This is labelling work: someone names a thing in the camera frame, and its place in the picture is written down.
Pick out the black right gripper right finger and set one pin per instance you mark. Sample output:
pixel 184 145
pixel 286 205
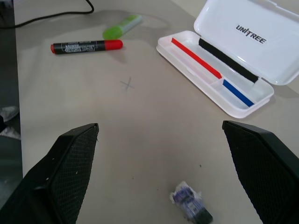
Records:
pixel 266 172

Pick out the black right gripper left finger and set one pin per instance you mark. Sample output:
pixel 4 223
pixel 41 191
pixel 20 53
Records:
pixel 53 182

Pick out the red black whiteboard marker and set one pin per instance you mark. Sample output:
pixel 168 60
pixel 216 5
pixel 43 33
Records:
pixel 79 46

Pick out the green highlighter pen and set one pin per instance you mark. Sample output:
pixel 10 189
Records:
pixel 116 29

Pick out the white plastic pencil case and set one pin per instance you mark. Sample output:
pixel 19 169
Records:
pixel 222 14

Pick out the blue pen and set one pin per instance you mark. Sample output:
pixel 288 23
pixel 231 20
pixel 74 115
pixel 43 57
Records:
pixel 237 92

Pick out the red pen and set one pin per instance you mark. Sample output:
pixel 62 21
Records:
pixel 196 58

